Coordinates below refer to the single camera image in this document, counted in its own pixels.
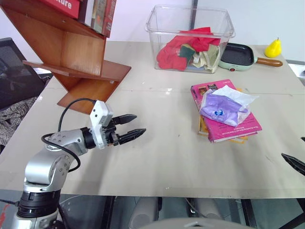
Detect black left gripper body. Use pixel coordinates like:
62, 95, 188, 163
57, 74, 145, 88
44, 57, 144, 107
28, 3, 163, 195
102, 119, 120, 147

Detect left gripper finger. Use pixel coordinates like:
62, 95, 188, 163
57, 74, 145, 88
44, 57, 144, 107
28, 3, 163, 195
117, 128, 147, 146
112, 114, 138, 125

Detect yellow book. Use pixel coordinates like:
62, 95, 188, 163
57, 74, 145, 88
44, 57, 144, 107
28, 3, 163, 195
197, 87, 249, 145

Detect brown wooden bookshelf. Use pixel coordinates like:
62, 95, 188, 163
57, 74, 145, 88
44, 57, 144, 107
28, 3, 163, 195
0, 0, 132, 114

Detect pink book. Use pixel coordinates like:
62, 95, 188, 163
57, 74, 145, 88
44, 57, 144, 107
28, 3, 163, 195
190, 79, 264, 144

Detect dark book with white pages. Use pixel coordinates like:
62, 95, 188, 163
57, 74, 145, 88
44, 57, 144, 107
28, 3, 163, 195
78, 0, 94, 27

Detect red book with white lettering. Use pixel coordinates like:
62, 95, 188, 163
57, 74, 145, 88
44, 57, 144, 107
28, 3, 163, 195
39, 0, 81, 20

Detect black table leg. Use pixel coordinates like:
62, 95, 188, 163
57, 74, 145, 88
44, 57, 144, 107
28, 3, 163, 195
99, 196, 117, 229

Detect grey rounded robot leg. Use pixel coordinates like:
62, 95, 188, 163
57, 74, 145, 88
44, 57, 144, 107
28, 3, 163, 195
130, 197, 163, 225
190, 198, 225, 220

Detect red and beige cloths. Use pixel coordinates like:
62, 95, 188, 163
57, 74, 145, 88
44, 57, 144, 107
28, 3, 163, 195
156, 27, 221, 72

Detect purple tissue pack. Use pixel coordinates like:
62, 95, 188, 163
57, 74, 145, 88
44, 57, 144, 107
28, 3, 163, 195
199, 84, 260, 127

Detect green cloth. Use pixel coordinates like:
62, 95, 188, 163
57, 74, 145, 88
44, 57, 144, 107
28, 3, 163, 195
179, 43, 197, 59

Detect yellow toy pear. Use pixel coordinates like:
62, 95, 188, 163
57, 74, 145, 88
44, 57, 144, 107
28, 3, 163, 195
264, 37, 283, 59

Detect plaid grey cloth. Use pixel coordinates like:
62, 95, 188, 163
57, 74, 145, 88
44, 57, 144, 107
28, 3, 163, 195
0, 96, 39, 146

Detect cream cloth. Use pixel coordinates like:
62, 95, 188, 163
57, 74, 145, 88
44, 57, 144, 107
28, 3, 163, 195
191, 45, 221, 73

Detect grey robot torso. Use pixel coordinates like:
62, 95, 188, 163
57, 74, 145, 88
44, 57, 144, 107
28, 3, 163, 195
139, 216, 243, 229

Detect black mesh chair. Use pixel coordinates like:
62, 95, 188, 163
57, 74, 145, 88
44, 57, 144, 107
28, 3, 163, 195
0, 37, 52, 111

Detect clear plastic bin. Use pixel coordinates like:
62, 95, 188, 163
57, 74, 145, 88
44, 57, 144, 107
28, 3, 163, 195
145, 4, 236, 75

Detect black vertical pole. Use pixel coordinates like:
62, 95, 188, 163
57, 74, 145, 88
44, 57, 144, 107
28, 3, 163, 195
189, 0, 199, 31

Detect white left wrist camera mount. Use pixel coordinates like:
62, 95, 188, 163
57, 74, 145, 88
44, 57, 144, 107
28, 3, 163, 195
90, 100, 115, 150

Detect black table leg frame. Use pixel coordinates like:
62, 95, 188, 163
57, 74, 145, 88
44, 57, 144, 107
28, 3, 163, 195
240, 198, 305, 229

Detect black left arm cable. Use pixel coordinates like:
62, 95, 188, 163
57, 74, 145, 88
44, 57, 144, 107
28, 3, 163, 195
41, 98, 98, 173

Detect green pan with wooden handle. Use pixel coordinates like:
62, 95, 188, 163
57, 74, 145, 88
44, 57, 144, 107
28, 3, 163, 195
218, 42, 284, 73

